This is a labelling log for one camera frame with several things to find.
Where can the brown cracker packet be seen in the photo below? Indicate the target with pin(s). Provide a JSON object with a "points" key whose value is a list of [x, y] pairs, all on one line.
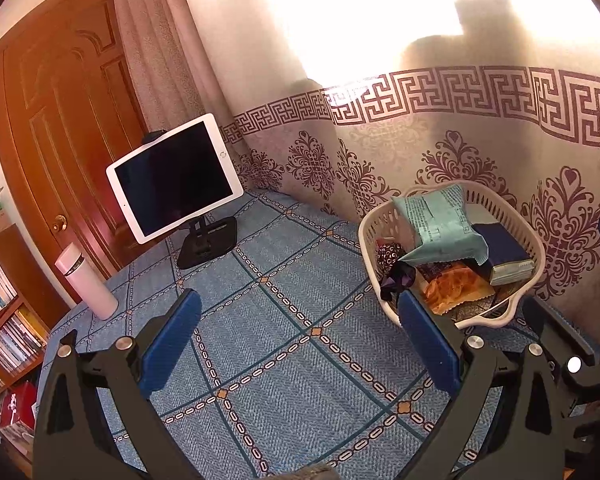
{"points": [[455, 287]]}

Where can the black tablet stand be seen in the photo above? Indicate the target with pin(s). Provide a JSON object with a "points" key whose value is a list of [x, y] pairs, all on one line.
{"points": [[210, 242]]}

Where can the patterned curtain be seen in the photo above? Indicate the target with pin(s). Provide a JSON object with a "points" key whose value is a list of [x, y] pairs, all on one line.
{"points": [[430, 150]]}

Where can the pink thermos bottle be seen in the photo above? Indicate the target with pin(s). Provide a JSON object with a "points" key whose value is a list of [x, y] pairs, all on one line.
{"points": [[87, 285]]}

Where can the dark blue box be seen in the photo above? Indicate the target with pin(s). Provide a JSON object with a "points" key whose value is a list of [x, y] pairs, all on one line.
{"points": [[505, 255]]}

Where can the wooden door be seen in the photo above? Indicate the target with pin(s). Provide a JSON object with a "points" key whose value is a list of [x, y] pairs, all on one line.
{"points": [[65, 110]]}

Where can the red box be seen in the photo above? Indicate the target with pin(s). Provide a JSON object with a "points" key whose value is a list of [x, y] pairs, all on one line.
{"points": [[16, 405]]}

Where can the green snack packet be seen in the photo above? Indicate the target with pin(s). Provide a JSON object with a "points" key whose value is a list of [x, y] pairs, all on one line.
{"points": [[440, 225]]}

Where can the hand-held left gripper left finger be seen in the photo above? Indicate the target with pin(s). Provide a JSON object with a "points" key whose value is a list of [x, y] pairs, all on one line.
{"points": [[171, 345]]}

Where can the purple foil chocolate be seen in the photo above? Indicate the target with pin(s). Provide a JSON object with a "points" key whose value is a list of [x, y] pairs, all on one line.
{"points": [[392, 262]]}

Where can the blue patterned tablecloth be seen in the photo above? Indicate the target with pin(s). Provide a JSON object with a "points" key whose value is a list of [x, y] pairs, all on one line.
{"points": [[290, 335]]}

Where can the rows of books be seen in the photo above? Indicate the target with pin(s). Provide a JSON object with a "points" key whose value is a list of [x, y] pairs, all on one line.
{"points": [[5, 340]]}

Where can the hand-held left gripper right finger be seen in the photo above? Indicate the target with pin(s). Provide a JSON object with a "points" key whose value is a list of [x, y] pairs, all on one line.
{"points": [[427, 345]]}

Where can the brass door knob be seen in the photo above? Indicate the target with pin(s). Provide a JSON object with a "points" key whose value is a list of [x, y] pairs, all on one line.
{"points": [[58, 223]]}

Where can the wooden bookshelf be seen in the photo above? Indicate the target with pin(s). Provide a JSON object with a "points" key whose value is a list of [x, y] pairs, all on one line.
{"points": [[25, 305]]}

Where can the white plastic basket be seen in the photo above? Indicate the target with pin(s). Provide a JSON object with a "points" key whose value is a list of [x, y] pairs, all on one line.
{"points": [[527, 232]]}

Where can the white tablet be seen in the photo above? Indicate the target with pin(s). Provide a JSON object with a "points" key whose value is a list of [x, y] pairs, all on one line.
{"points": [[175, 180]]}

